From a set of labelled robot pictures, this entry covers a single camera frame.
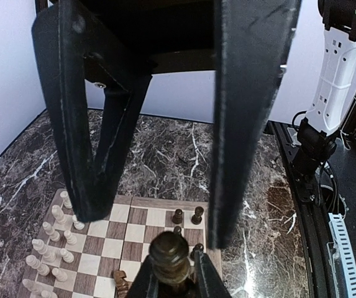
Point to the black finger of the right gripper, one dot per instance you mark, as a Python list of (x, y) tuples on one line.
[(66, 38)]

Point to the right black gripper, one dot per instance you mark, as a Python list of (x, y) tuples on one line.
[(176, 36)]

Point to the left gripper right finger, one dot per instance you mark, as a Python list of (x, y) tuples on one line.
[(208, 282)]

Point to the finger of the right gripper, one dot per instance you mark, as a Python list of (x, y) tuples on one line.
[(252, 41)]

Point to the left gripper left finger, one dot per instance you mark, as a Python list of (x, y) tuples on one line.
[(145, 285)]

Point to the dark knight piece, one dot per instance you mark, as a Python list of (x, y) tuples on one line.
[(122, 286)]

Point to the dark tall piece front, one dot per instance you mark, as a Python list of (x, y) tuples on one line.
[(197, 247)]

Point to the dark king piece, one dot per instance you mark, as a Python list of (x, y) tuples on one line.
[(168, 253)]

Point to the dark pawn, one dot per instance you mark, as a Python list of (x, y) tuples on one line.
[(177, 230), (177, 217)]

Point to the dark rook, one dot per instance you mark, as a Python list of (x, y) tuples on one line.
[(197, 216)]

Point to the wooden chess board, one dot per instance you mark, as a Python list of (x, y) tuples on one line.
[(121, 240)]

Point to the white pieces back row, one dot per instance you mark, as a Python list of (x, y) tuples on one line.
[(73, 271)]

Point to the white slotted cable duct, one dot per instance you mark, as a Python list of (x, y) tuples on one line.
[(341, 258)]

